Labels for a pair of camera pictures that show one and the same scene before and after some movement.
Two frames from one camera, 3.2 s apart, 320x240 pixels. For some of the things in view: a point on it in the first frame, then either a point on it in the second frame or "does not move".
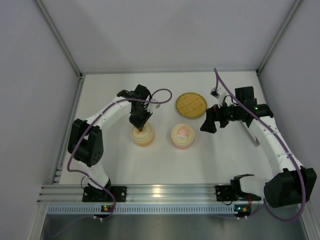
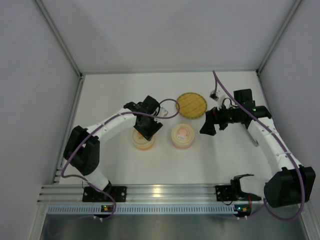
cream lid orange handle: (146, 134) does not move
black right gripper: (215, 116) does not move
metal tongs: (256, 142) does not move
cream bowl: (144, 142) to (142, 148)
